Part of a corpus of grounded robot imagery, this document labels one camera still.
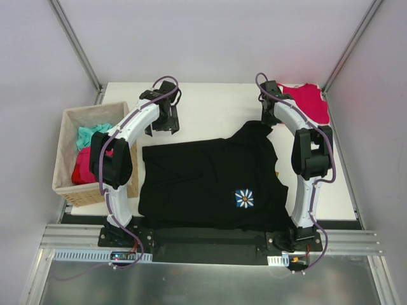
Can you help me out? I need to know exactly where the aluminium front rail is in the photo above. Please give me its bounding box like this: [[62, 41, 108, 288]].
[[40, 224, 384, 256]]

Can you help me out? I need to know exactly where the left aluminium frame post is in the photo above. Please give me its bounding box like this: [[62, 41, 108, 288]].
[[48, 0, 102, 93]]

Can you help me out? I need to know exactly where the red t-shirt in basket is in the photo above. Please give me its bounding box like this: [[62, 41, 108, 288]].
[[71, 147, 96, 185]]

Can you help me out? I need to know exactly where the wicker laundry basket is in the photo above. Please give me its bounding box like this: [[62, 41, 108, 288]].
[[52, 102, 129, 207]]

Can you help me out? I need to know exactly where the teal t-shirt in basket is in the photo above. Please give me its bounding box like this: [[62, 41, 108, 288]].
[[76, 123, 113, 151]]

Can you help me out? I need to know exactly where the aluminium frame post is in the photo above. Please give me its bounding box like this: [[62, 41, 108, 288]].
[[48, 0, 102, 93], [322, 0, 385, 96]]

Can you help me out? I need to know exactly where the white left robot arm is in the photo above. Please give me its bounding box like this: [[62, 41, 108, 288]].
[[89, 76, 182, 247]]

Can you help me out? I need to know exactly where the right white cable duct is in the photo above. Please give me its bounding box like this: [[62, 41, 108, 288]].
[[266, 255, 309, 267]]

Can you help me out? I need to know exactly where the folded red t-shirt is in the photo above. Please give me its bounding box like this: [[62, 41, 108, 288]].
[[277, 83, 330, 125]]

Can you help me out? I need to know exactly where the white cable duct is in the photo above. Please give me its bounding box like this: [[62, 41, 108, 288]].
[[53, 249, 153, 264], [266, 255, 309, 267]]

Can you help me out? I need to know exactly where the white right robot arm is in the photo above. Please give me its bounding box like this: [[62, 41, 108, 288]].
[[258, 80, 336, 251]]

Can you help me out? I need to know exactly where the black flower print t-shirt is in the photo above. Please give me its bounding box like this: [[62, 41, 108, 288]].
[[139, 121, 291, 231]]

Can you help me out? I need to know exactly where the right aluminium frame post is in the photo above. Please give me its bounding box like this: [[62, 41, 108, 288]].
[[322, 0, 385, 96]]

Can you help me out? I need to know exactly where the left white cable duct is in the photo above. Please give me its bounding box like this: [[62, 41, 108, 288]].
[[53, 249, 153, 264]]

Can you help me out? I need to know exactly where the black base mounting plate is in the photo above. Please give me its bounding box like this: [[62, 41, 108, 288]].
[[98, 217, 322, 266]]

